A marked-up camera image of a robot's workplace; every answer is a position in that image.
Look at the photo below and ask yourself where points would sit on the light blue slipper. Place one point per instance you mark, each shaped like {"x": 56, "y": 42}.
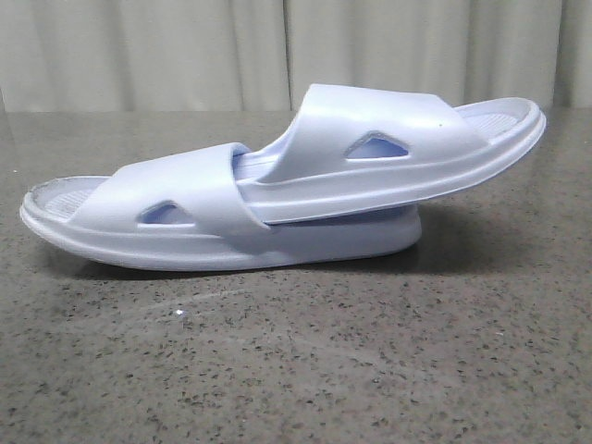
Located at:
{"x": 184, "y": 212}
{"x": 351, "y": 150}

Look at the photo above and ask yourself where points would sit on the pale green curtain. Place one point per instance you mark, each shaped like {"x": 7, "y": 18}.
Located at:
{"x": 262, "y": 55}

